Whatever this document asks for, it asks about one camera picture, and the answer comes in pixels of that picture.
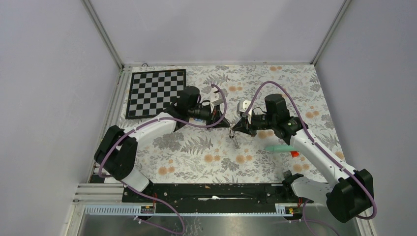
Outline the black white checkerboard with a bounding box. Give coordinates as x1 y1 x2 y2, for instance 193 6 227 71
125 69 186 119

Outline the slotted cable duct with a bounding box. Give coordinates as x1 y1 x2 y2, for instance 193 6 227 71
84 202 293 217

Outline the teal cylindrical tool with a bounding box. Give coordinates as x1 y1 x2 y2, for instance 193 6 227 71
265 145 297 152

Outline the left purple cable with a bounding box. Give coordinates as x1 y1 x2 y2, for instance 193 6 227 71
97 84 229 236

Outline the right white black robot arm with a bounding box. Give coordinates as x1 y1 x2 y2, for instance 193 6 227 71
232 94 375 223

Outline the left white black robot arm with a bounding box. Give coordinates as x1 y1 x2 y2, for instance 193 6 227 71
94 86 226 202

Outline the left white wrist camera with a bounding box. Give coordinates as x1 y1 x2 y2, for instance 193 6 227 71
209 92 224 106

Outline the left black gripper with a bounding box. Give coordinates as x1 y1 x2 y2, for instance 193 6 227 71
188 102 230 130

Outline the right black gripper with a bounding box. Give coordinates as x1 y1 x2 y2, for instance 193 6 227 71
232 111 276 138

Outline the purple cable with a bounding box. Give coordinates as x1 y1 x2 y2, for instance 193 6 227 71
246 81 377 236
97 84 229 236

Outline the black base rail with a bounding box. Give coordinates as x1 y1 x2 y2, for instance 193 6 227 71
121 183 305 209

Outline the floral table mat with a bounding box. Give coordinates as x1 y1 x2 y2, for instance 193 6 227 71
135 64 345 183

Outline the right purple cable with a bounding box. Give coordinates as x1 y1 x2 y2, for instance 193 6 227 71
246 81 377 236

